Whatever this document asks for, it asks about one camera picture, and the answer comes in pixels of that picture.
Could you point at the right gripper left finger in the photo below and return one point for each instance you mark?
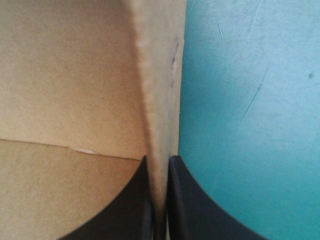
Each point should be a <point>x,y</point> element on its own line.
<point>127,212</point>

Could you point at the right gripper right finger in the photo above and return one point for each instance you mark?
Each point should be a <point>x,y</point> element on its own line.
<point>197,215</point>

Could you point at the brown cardboard box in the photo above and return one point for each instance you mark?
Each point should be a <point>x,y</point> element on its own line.
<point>70,87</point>

